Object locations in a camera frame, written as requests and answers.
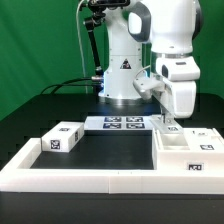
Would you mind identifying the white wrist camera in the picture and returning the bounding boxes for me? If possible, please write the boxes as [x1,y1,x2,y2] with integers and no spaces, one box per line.
[133,76,164,100]

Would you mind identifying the white workspace border frame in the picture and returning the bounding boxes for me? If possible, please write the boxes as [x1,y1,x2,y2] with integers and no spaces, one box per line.
[0,138,224,195]

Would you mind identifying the black cable bundle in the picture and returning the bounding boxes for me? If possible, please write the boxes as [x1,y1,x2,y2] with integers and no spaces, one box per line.
[40,76,105,96]

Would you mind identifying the white cabinet top block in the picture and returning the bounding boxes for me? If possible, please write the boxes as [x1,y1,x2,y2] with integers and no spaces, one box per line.
[41,121,84,153]

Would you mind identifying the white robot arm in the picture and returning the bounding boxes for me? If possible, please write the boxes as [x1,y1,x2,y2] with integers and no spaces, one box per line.
[79,0,202,125]

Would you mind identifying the white cabinet body box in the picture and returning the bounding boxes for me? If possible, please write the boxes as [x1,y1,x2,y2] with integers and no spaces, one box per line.
[152,128,224,171]

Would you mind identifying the white hanging cable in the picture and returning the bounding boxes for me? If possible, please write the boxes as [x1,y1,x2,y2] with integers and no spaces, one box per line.
[75,0,90,95]

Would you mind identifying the white cabinet door panel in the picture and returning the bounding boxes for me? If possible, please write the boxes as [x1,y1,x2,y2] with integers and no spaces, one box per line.
[150,115,183,134]

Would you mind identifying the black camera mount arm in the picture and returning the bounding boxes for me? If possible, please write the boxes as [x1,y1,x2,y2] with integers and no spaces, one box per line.
[84,0,130,77]

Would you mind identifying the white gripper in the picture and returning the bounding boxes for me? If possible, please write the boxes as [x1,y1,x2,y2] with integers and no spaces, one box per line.
[152,80,196,125]

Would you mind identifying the white marker base plate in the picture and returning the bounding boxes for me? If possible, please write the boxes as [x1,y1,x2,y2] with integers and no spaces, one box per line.
[84,116,153,134]

